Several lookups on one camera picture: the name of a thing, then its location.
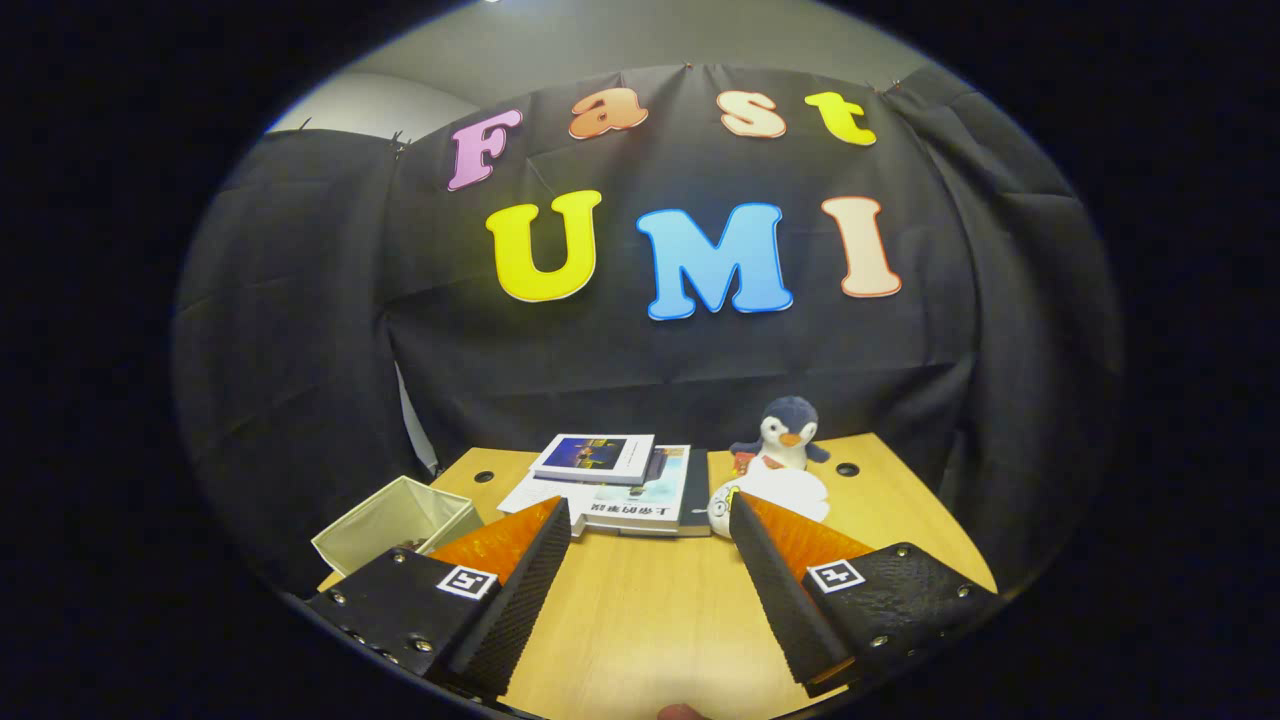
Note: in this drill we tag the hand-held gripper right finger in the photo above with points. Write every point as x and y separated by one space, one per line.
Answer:
780 600

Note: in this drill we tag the white cover book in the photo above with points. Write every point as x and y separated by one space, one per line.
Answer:
540 495

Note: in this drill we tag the small dark blue cover book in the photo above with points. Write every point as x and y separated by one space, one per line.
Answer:
595 455

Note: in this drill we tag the black cover book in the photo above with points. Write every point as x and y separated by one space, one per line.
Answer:
698 490

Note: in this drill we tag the white seal plush toy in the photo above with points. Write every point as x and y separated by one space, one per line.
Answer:
790 490

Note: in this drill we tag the penguin plush toy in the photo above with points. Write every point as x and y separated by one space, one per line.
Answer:
790 425

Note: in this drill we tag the green fabric storage box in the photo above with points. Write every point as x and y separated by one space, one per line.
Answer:
400 510

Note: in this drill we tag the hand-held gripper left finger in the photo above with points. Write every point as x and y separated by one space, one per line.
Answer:
520 610

